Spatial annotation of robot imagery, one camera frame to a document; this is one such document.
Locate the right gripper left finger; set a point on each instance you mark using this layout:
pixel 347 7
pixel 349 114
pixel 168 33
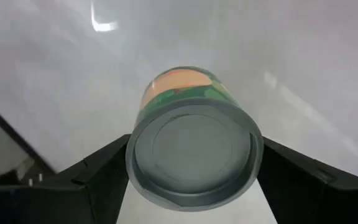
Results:
pixel 98 186

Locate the black aluminium table frame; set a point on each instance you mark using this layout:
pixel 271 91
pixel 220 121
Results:
pixel 11 133

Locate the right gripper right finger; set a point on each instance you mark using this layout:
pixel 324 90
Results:
pixel 306 199

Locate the short green peas can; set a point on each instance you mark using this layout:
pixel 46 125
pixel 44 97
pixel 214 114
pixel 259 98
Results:
pixel 194 149

